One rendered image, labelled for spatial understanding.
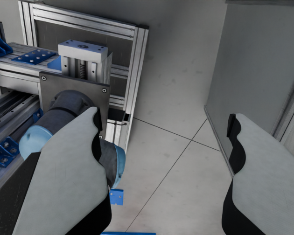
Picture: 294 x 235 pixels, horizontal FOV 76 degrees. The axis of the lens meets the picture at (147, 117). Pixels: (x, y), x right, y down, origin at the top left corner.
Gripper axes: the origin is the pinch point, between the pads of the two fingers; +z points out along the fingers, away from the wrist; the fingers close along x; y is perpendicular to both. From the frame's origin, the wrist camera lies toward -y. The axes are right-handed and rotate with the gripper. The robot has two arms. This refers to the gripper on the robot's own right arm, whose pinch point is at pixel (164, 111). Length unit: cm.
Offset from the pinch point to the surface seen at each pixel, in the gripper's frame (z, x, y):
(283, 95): 55, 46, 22
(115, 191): 145, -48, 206
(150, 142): 148, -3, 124
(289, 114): 48, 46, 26
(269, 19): 81, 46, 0
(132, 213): 148, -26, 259
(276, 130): 50, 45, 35
